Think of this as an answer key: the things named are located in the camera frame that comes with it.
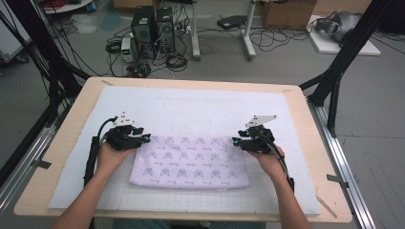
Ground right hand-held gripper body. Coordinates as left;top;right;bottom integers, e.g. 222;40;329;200
241;114;278;155

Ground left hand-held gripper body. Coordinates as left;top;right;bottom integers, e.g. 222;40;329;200
104;112;144;152

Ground light purple printed towel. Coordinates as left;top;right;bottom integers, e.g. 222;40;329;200
128;135;251;191

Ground person's right hand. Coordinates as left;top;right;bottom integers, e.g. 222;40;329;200
248;144;288;180

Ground person's left hand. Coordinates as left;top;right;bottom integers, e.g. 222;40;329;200
96;141;137;176

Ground white foam mat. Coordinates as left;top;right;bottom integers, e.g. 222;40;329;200
47;85;322;216

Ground white power supply unit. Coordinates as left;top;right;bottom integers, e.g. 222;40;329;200
120;36;137;63

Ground person's blue jeans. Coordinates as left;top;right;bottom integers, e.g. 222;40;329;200
113;219;266;229

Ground white metal stand leg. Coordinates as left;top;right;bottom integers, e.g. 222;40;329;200
242;0;257;61
190;0;202;62

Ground large black computer tower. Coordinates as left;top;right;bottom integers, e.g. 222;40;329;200
130;5;160;60

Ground grey tape piece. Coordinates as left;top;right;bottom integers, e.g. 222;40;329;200
327;174;350;189
32;159;52;170

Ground slim black computer tower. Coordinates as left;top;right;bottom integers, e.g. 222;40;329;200
156;6;176;53

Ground white floor board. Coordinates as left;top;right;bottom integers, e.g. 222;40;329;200
308;14;382;57

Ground flat black device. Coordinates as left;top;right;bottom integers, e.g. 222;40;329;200
217;14;247;31

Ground clear plastic bag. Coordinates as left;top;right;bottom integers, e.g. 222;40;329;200
68;13;99;35

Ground large cardboard box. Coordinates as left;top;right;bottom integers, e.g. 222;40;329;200
261;0;318;31

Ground beige tape strip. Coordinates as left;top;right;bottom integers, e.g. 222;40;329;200
314;195;338;219

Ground grey headset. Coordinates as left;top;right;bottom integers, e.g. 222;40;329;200
314;10;362;42

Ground round white table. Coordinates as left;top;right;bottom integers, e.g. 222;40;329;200
41;0;95;15

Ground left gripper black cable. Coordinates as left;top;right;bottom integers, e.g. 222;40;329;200
83;116;118;188

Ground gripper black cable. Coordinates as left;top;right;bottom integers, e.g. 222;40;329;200
259;128;295;194
83;116;118;188

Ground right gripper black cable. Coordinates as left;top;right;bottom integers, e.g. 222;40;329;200
259;128;295;194

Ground small black cable coil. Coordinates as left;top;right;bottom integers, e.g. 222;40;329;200
104;39;122;54

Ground large black cable coil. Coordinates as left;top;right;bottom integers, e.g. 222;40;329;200
165;53;189;73

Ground loose black floor cables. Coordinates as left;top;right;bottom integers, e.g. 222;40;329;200
249;27;309;53

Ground aluminium side rail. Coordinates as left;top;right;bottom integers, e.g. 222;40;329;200
307;98;378;229
0;104;75;218

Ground black metal frame strut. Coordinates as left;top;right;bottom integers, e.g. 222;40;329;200
0;0;92;128
298;0;403;138

